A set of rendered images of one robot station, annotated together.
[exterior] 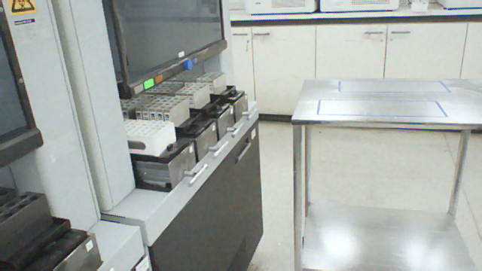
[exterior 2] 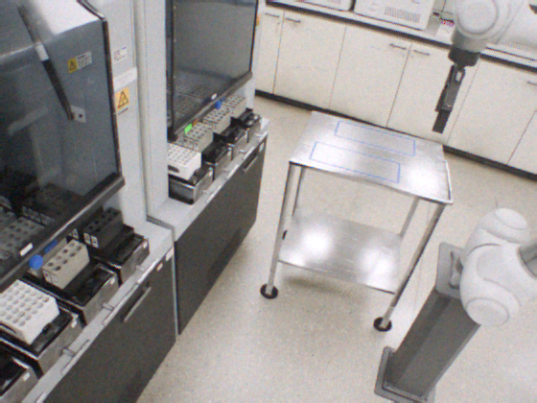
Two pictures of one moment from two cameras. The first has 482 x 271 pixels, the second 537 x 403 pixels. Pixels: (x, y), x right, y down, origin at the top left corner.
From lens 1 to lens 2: 57 cm
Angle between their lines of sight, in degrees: 17
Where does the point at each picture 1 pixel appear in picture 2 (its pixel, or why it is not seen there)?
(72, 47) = (144, 116)
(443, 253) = (381, 265)
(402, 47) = (420, 66)
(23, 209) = (111, 222)
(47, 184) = (121, 203)
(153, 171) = (182, 189)
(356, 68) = (375, 74)
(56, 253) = (128, 248)
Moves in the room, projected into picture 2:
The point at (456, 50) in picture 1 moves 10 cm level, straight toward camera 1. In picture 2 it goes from (465, 82) to (462, 85)
